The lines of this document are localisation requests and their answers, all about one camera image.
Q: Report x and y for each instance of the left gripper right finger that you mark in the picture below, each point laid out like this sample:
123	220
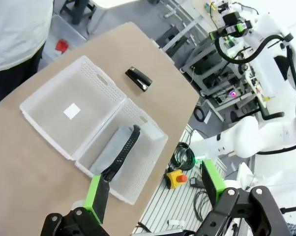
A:
236	211

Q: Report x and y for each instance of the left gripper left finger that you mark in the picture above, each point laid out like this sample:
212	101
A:
98	196

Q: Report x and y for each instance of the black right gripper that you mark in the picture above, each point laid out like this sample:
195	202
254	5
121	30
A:
231	20

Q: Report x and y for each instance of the grey zippered pencil case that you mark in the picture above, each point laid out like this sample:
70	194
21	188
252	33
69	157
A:
113	150

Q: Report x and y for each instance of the black stapler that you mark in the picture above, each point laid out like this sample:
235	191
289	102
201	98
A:
139	79

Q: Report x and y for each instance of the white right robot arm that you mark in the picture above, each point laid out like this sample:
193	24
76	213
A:
261	132

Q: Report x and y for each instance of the metal equipment rack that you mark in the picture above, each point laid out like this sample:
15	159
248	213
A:
212	66

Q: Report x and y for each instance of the small black device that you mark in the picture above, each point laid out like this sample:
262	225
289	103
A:
194	182

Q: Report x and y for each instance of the white perforated plastic basket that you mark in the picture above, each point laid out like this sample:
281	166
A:
148	162
47	115

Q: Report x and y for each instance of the small white block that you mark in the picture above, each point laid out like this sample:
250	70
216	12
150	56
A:
175	222

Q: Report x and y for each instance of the aluminium base platform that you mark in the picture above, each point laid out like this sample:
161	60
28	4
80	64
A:
167	204

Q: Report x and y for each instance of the yellow emergency stop box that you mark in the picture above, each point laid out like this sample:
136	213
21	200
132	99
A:
172	178

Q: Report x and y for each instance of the white square label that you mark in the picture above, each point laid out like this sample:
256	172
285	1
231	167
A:
72	111

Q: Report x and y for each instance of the white table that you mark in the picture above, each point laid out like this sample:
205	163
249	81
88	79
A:
113	3

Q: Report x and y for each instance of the red item in basket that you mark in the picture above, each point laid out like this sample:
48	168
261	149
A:
62	46

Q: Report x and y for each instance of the white storage basket with print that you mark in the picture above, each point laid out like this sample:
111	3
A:
64	29

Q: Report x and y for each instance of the person in white t-shirt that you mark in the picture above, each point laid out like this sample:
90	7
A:
17	32

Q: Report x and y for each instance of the aluminium profile frame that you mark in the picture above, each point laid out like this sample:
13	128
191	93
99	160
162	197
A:
185	27

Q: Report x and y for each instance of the black metal frame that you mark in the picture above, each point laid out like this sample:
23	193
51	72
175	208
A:
79	11

